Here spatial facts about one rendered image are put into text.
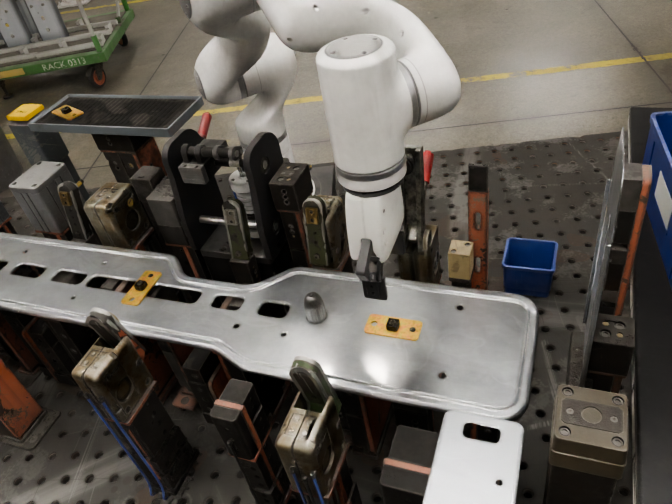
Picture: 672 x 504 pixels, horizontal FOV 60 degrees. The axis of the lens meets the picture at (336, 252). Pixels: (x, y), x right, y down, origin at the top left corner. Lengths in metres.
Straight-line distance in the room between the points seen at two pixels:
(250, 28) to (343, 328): 0.56
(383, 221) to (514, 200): 0.95
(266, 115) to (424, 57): 0.78
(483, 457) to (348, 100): 0.45
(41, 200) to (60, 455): 0.51
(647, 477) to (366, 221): 0.41
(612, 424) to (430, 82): 0.43
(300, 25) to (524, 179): 1.09
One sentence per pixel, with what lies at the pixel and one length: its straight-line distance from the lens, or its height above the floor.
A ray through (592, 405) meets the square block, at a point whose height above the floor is 1.06.
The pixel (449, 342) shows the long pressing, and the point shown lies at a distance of 0.87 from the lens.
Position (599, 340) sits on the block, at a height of 1.08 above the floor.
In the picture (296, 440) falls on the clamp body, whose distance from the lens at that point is 0.75.
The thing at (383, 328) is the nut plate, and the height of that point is 1.00.
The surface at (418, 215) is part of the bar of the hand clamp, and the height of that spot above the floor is 1.11.
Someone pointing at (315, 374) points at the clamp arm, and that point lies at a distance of 0.73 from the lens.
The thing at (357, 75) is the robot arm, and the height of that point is 1.42.
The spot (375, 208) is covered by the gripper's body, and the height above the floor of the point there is 1.26.
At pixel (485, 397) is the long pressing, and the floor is 1.00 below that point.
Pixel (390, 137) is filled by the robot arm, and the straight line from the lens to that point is 0.65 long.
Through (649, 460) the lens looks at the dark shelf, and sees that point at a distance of 0.77.
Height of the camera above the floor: 1.67
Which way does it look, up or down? 40 degrees down
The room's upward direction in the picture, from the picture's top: 12 degrees counter-clockwise
